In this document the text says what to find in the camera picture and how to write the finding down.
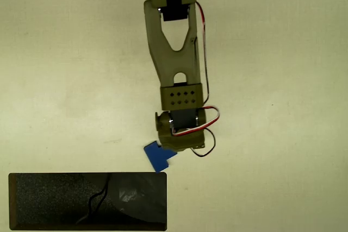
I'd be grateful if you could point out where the blue T-shaped block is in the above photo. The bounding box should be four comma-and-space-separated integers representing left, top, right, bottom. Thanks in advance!
143, 141, 178, 174

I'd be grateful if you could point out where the black rectangular tray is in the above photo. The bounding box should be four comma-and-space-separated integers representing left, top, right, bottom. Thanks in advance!
8, 172, 167, 231

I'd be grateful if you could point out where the red white black servo cable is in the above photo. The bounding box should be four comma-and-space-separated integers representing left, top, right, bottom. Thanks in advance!
170, 105, 221, 158

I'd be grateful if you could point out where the red and black arm cable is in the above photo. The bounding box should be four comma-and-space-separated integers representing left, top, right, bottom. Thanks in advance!
194, 0, 210, 105

